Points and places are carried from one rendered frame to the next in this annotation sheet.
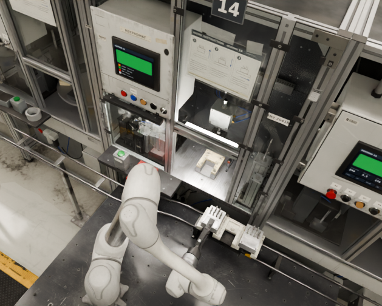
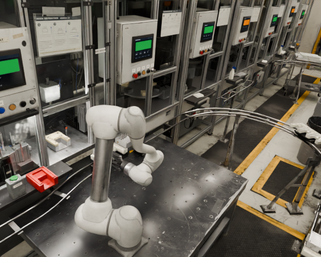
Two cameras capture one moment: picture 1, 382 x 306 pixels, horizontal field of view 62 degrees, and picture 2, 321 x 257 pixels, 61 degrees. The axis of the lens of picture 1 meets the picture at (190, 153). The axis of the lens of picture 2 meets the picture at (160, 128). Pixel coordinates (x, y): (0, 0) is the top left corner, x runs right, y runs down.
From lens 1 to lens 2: 145 cm
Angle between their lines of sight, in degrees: 60
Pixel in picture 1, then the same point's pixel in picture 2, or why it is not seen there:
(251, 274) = (138, 162)
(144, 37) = (1, 40)
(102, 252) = (106, 210)
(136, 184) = (110, 108)
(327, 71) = (108, 8)
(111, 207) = (42, 233)
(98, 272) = (126, 211)
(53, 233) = not seen: outside the picture
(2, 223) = not seen: outside the picture
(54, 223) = not seen: outside the picture
